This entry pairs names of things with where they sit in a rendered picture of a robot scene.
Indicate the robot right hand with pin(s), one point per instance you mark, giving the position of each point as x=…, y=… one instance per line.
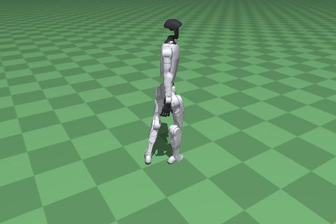
x=166, y=109

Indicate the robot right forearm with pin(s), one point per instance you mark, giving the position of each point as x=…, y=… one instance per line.
x=168, y=88

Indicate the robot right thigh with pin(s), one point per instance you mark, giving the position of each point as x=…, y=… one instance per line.
x=178, y=112

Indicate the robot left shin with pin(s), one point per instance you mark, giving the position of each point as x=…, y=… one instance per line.
x=152, y=137

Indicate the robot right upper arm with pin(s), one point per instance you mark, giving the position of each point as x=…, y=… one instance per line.
x=167, y=54

